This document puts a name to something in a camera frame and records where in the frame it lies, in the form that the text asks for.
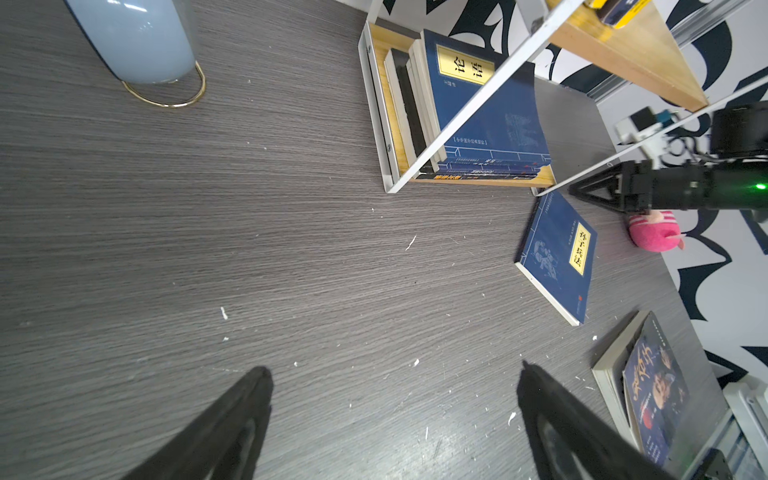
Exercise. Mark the white wooden book shelf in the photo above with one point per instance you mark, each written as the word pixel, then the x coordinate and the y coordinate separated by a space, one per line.
pixel 644 53

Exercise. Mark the light blue alarm clock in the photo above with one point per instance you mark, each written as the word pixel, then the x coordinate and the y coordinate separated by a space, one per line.
pixel 143 42

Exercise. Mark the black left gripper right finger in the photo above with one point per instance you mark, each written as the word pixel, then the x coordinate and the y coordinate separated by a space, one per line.
pixel 568 441

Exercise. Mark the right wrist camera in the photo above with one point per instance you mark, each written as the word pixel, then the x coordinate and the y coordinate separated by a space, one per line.
pixel 644 127

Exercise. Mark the plush doll pink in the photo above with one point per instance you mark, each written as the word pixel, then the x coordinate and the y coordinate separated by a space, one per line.
pixel 656 231

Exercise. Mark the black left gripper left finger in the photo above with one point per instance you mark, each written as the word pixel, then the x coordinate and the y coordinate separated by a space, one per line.
pixel 224 441

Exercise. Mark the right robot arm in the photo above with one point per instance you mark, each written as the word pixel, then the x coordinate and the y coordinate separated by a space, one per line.
pixel 733 297

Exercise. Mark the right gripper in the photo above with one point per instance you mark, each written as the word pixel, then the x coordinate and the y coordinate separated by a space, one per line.
pixel 638 187

